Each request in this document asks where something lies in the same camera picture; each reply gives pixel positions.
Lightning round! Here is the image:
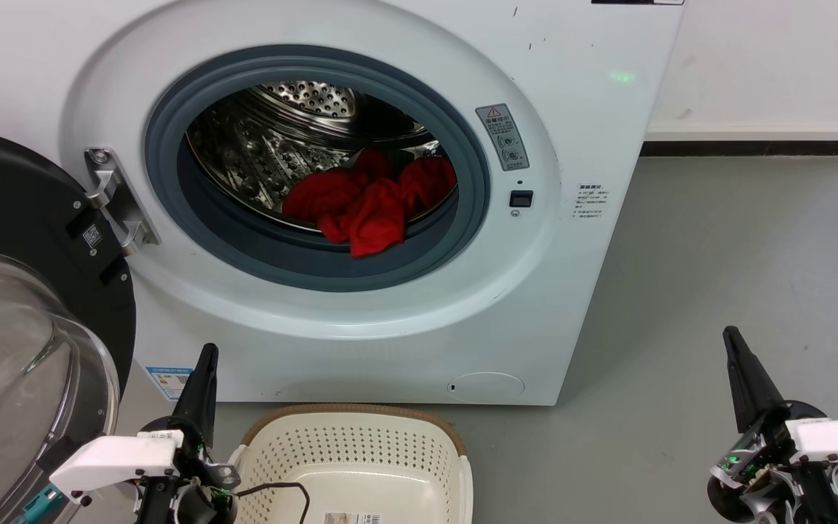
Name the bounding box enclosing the teal cable connector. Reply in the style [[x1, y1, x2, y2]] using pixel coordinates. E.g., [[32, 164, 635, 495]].
[[15, 488, 63, 524]]

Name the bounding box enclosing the round white filter cover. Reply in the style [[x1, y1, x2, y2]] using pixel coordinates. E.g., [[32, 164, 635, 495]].
[[447, 372, 525, 403]]

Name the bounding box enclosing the blue energy label sticker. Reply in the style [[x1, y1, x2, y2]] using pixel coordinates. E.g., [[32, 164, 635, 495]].
[[145, 366, 194, 401]]

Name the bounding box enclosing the grey rubber door gasket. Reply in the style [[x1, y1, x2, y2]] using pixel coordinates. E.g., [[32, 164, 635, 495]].
[[144, 45, 491, 293]]

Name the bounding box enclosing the black wall baseboard strip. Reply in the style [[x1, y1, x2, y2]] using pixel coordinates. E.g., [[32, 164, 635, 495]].
[[641, 140, 838, 157]]

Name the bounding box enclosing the red and white garment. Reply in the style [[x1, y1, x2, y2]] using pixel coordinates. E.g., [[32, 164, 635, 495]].
[[282, 149, 458, 259]]

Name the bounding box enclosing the black washer door with glass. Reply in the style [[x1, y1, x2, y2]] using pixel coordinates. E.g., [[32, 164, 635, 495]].
[[0, 125, 136, 524]]

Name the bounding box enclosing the thin black cable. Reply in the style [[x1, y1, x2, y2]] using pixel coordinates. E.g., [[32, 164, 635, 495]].
[[236, 482, 311, 524]]

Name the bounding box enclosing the cream perforated laundry basket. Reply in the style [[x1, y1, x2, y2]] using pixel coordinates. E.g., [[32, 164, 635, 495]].
[[228, 404, 474, 524]]

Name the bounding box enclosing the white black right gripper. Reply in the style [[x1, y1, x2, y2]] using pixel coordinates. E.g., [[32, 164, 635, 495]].
[[706, 326, 838, 524]]

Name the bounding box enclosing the silver door hinge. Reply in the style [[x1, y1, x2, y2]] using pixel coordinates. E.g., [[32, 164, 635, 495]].
[[84, 147, 160, 255]]

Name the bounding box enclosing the grey warning sticker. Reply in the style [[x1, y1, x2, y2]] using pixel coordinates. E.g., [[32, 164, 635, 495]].
[[475, 103, 530, 172]]

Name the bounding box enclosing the stainless steel washing machine drum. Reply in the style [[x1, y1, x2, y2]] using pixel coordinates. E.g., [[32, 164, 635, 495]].
[[186, 80, 458, 234]]

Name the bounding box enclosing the white front-load washing machine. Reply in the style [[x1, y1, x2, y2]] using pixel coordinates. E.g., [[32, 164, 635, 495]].
[[0, 0, 685, 406]]

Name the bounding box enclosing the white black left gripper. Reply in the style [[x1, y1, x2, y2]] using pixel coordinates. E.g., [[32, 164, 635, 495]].
[[49, 344, 239, 524]]

